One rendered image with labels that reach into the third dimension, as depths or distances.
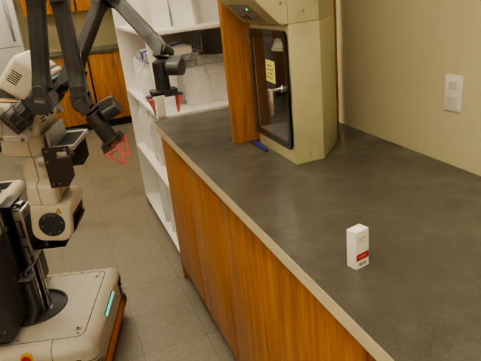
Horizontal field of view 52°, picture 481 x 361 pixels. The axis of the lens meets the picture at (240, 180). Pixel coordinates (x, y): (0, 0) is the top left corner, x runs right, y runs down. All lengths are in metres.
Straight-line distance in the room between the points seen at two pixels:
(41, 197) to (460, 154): 1.53
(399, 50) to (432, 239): 0.84
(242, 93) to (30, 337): 1.32
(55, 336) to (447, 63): 1.79
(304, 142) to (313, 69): 0.25
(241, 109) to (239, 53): 0.22
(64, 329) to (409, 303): 1.59
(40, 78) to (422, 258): 1.31
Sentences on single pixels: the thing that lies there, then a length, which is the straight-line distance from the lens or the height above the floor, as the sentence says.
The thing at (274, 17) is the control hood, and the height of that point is 1.44.
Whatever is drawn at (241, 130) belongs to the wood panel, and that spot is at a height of 0.99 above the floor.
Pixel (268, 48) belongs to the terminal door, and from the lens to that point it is 1.76.
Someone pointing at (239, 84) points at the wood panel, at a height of 1.18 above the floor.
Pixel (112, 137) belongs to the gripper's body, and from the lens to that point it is 1.81.
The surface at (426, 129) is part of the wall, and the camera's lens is 1.82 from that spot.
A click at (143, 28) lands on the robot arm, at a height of 1.42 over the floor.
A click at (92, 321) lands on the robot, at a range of 2.27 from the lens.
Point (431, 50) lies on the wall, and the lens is 1.76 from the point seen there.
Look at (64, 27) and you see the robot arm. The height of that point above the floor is 1.47.
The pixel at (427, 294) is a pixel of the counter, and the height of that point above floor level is 0.94.
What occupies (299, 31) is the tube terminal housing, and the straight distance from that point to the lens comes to 1.66.
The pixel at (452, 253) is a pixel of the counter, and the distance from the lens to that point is 1.21.
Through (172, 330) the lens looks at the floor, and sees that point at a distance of 2.57.
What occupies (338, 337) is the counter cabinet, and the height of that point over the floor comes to 0.81.
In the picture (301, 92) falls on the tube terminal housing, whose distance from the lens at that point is 1.68.
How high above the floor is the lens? 1.54
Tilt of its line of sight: 21 degrees down
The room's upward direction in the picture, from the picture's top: 6 degrees counter-clockwise
